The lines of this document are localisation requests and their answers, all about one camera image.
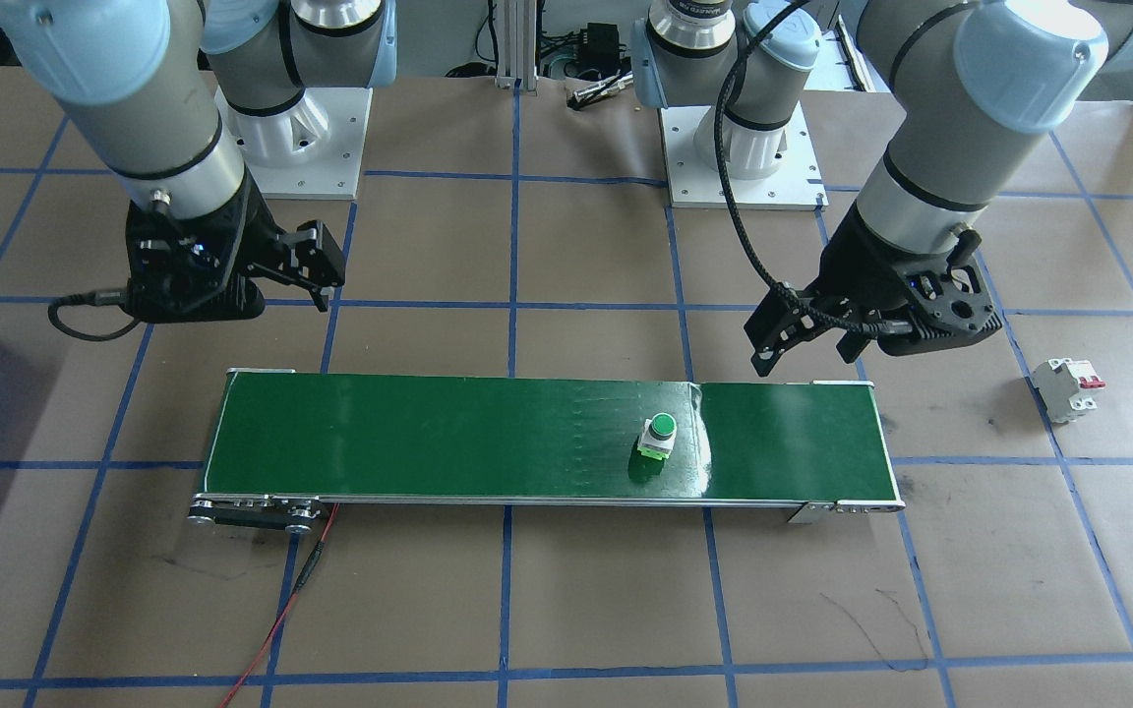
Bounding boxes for braided black camera cable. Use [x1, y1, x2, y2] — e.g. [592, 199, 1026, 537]
[714, 0, 907, 335]

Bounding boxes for white circuit breaker red levers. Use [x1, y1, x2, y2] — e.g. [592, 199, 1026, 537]
[1031, 357, 1108, 425]

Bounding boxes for green conveyor belt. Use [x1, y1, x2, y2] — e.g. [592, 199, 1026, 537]
[185, 368, 907, 537]

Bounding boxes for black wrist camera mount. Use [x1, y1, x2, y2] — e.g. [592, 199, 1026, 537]
[842, 228, 1007, 357]
[124, 202, 269, 325]

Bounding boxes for white square base plate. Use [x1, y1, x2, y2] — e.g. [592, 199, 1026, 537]
[660, 98, 828, 210]
[215, 87, 374, 201]

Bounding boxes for green push button switch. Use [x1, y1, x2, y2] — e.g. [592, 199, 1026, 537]
[635, 412, 679, 463]

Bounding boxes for red wire with black plug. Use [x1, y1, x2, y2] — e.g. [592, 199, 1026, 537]
[217, 502, 341, 708]

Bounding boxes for black power supply box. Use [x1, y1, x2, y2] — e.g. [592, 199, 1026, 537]
[578, 24, 624, 72]

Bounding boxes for silver metal clamp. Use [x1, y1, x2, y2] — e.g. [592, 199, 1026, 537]
[569, 73, 634, 111]

